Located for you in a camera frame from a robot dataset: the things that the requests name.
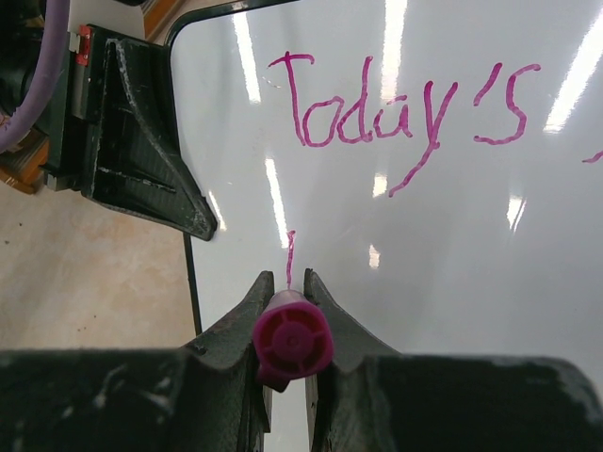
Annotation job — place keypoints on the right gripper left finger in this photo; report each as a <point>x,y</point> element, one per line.
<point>201,396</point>

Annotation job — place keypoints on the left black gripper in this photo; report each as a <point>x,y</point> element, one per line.
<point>112,134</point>

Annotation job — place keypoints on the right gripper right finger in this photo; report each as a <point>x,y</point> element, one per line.
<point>374,398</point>

